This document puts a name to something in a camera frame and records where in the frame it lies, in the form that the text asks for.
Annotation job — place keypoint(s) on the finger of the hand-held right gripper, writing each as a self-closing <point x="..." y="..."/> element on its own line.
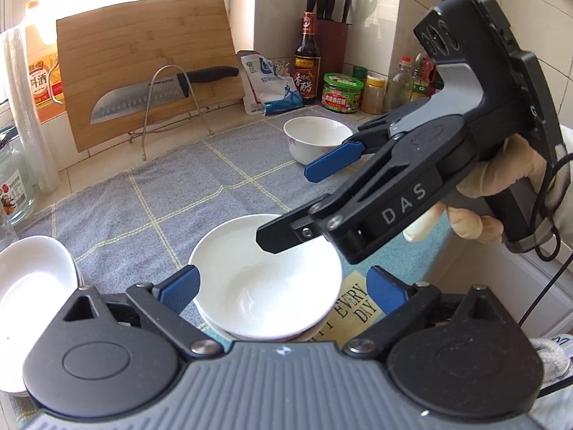
<point x="331" y="161"/>
<point x="286" y="235"/>

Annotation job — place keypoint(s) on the checked kitchen towel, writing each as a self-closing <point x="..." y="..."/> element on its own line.
<point x="179" y="179"/>

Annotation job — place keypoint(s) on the bamboo cutting board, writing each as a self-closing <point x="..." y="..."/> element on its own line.
<point x="147" y="40"/>

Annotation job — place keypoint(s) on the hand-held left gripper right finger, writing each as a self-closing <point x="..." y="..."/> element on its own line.
<point x="387" y="291"/>

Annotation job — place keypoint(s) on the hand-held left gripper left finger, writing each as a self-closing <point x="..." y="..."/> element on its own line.
<point x="181" y="289"/>

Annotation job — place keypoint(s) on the dark red knife block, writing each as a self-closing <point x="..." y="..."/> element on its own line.
<point x="333" y="53"/>

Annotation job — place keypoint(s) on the white floral bowl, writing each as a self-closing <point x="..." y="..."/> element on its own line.
<point x="309" y="333"/>
<point x="250" y="268"/>
<point x="318" y="136"/>

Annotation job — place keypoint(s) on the green lid sauce jar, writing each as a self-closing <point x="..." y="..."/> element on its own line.
<point x="342" y="94"/>

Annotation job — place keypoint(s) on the red cap glass bottle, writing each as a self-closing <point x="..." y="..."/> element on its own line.
<point x="399" y="85"/>

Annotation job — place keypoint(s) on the yellow spice jar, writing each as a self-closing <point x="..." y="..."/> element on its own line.
<point x="374" y="96"/>

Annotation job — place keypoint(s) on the small green cap jar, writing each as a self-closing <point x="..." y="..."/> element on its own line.
<point x="360" y="72"/>

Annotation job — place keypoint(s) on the person's right hand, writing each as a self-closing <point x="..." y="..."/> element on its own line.
<point x="506" y="165"/>

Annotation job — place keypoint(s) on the glass storage jar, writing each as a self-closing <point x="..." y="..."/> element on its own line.
<point x="15" y="179"/>

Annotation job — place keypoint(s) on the white fruit print plate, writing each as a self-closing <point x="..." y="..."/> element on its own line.
<point x="31" y="277"/>

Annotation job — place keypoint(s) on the red label seasoning bottle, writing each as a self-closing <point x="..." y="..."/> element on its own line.
<point x="425" y="80"/>

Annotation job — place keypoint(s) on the tall plastic wrap roll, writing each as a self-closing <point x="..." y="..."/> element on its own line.
<point x="38" y="134"/>

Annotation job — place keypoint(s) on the dark vinegar bottle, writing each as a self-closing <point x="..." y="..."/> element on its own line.
<point x="306" y="76"/>

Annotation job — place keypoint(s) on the white and blue bag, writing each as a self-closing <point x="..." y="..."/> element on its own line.
<point x="262" y="85"/>

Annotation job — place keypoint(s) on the orange cooking wine bottle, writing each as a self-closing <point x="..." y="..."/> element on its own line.
<point x="42" y="80"/>

